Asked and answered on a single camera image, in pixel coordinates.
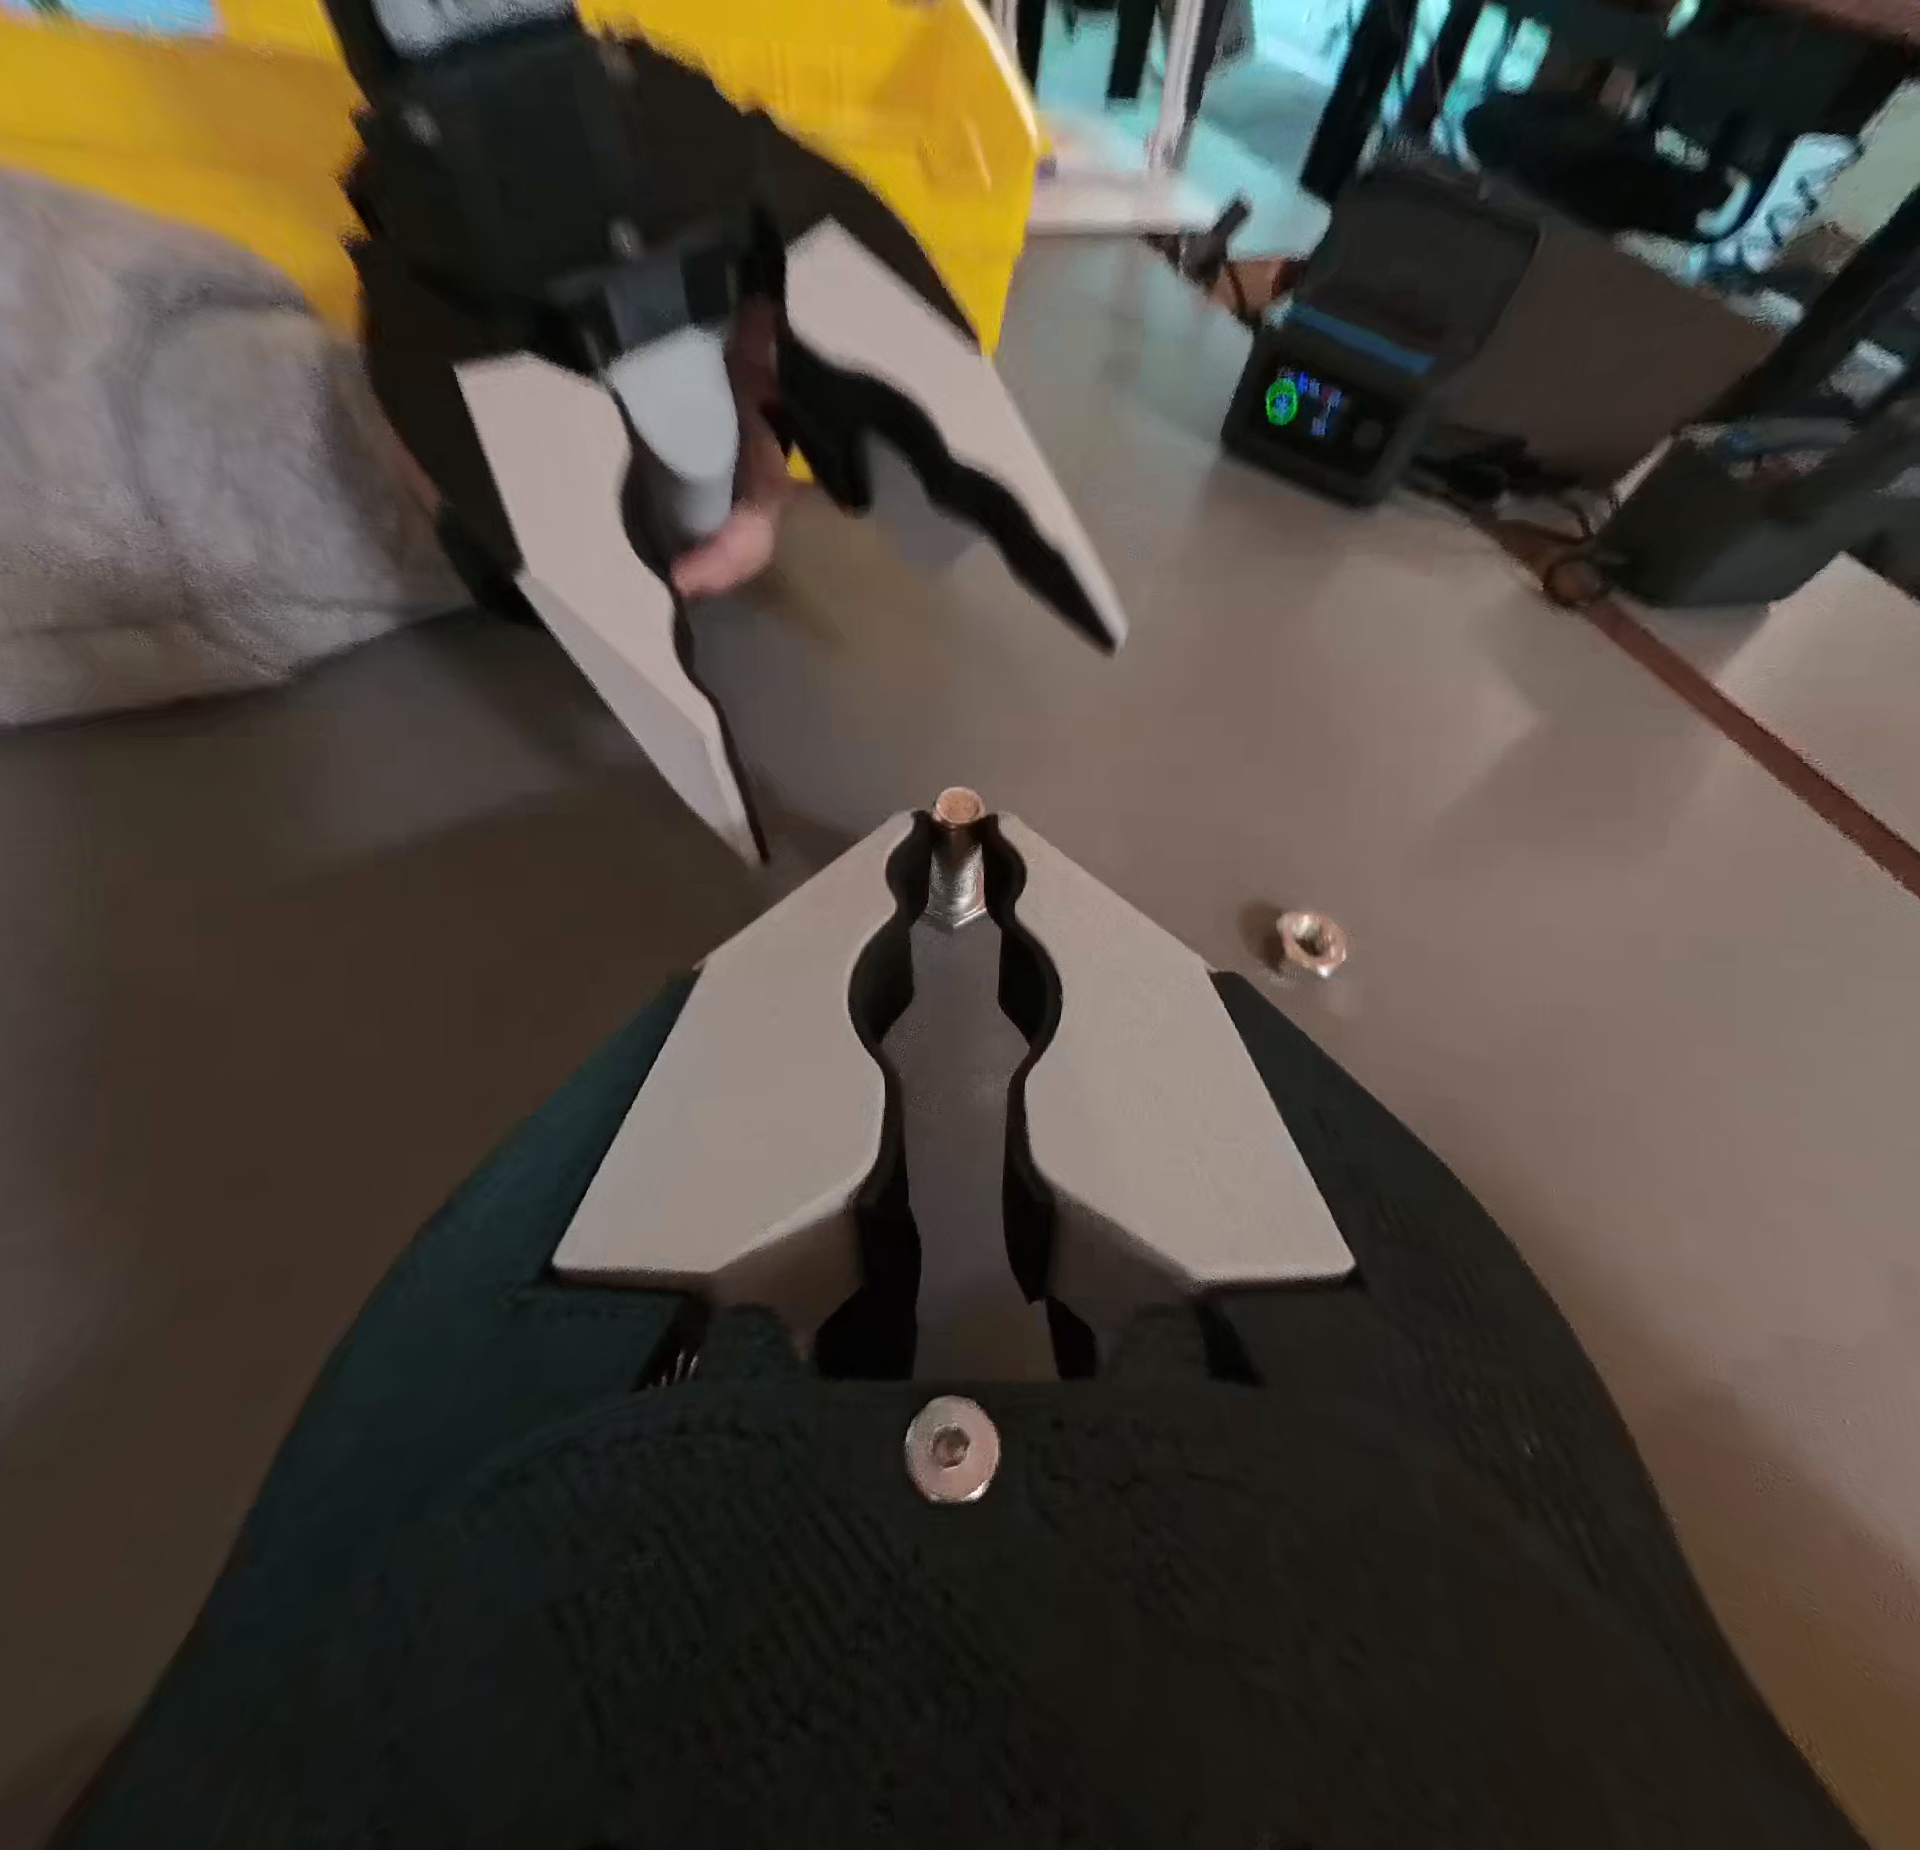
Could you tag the black equipment box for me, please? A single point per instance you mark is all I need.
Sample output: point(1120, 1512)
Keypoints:
point(1724, 531)

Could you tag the metal hex nut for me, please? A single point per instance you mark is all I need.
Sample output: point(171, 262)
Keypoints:
point(1310, 942)

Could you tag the metal hex bolt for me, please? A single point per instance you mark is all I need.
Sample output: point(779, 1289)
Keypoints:
point(955, 865)

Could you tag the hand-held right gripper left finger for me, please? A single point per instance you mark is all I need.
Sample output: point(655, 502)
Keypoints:
point(734, 1115)

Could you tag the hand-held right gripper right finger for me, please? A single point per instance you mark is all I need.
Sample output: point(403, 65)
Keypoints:
point(1169, 1129)

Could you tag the black portable power station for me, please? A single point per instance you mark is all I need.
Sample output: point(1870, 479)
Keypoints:
point(1394, 274)

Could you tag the person's left hand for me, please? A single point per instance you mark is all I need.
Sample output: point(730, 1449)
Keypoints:
point(734, 553)

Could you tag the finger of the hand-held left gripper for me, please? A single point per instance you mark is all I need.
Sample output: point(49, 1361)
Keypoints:
point(930, 365)
point(577, 560)

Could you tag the yellow plastic bin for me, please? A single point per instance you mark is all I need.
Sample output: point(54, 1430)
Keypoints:
point(840, 34)

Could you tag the black chair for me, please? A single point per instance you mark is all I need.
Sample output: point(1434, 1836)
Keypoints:
point(1589, 156)

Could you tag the white metal stand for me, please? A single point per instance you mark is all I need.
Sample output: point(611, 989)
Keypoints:
point(1184, 65)

